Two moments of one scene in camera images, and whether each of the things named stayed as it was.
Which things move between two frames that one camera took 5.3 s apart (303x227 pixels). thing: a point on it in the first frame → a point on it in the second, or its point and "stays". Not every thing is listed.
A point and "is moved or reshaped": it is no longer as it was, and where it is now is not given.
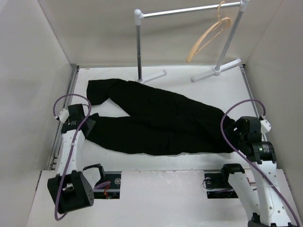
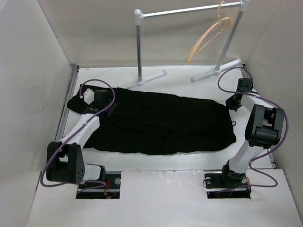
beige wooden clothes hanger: [204, 33] stays
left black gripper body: [90, 124] → [111, 109]
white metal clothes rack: [138, 15] stays
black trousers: [161, 122] is moved or reshaped
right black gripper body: [236, 135] → [233, 104]
